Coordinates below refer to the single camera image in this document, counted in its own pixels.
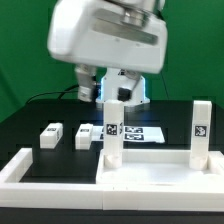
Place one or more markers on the white desk top tray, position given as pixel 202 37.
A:
pixel 159 167

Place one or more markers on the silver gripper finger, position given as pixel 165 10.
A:
pixel 131 79
pixel 86 79

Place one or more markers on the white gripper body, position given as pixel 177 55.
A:
pixel 123 34

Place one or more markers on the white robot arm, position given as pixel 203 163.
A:
pixel 108 81

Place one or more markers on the white U-shaped fence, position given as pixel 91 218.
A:
pixel 206 196

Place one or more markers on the fiducial marker sheet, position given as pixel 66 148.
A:
pixel 134 134

